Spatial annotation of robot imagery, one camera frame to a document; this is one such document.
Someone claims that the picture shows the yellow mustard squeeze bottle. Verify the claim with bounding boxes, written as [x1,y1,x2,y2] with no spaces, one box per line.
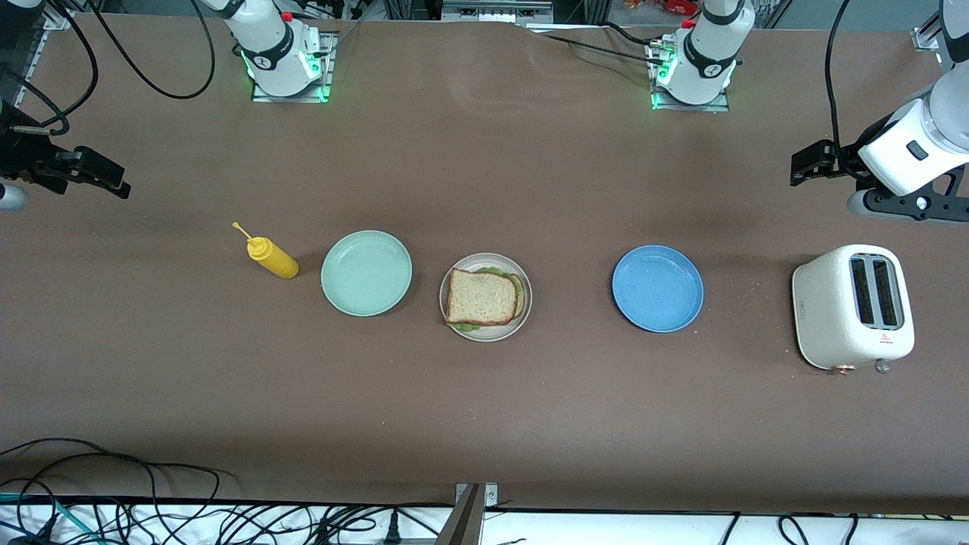
[231,221,301,281]

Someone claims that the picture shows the brown bread slice dark crust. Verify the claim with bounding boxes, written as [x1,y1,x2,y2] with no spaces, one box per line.
[444,268,520,327]

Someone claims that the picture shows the green lettuce leaf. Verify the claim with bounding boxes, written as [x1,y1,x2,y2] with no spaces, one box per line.
[451,265,525,334]

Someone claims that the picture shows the blue plate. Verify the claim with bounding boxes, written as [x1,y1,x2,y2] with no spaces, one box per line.
[612,244,705,334]

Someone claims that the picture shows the mint green plate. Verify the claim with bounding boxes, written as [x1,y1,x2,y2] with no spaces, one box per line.
[320,229,413,317]

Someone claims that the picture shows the beige plate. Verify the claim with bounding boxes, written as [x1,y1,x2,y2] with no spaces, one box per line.
[439,252,533,343]

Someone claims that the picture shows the aluminium corner profile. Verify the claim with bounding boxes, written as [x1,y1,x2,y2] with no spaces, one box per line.
[912,23,951,52]
[11,8,76,111]

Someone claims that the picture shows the white two-slot toaster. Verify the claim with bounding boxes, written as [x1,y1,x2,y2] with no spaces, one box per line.
[791,243,917,376]

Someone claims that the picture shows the red snack packet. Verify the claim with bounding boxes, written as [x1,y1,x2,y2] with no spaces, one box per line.
[625,0,701,16]

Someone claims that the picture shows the grey power strip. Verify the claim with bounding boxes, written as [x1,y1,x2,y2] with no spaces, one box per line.
[441,0,555,23]

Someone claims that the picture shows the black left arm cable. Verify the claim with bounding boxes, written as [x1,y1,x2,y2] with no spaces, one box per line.
[825,0,868,179]

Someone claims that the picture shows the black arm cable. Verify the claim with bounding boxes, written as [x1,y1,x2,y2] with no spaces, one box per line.
[0,0,217,137]
[825,0,868,179]

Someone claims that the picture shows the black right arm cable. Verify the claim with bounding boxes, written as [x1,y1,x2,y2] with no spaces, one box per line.
[0,0,217,137]

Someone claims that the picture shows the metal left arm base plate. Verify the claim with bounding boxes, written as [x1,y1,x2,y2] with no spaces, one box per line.
[646,38,731,113]

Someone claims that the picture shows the black base cable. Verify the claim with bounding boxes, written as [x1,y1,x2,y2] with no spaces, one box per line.
[598,19,659,48]
[519,21,671,67]

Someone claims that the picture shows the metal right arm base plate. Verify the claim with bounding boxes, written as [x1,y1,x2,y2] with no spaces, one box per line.
[250,30,335,104]

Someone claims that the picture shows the teal cable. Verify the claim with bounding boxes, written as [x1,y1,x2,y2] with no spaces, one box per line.
[0,492,103,545]

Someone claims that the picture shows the metal table bracket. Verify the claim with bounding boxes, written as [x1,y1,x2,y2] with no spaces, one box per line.
[453,482,500,508]

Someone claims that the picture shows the aluminium profile post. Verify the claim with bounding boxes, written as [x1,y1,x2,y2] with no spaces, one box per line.
[434,484,487,545]

